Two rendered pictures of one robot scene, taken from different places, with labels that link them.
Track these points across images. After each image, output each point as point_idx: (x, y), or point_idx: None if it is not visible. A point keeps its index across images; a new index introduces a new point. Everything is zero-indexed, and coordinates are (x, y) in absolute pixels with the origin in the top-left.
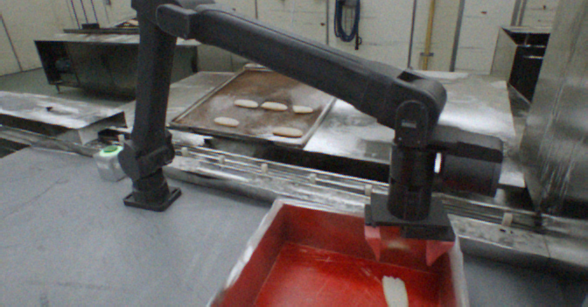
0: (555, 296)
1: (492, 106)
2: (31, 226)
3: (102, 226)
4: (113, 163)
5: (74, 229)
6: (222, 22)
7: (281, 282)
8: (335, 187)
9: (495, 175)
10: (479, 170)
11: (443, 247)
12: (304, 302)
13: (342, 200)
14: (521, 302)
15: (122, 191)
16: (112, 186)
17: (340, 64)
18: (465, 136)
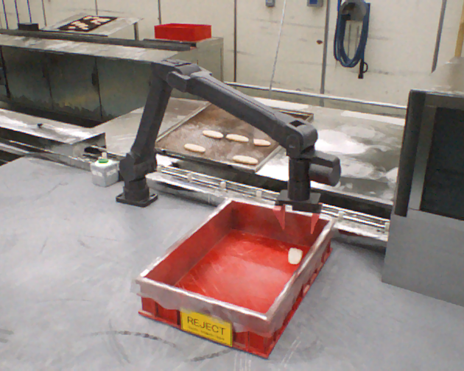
0: None
1: None
2: (54, 207)
3: (104, 211)
4: (105, 172)
5: (85, 212)
6: (205, 85)
7: (225, 246)
8: None
9: (329, 173)
10: (323, 171)
11: (314, 217)
12: (238, 255)
13: None
14: (370, 266)
15: (112, 193)
16: (103, 190)
17: (264, 114)
18: (320, 154)
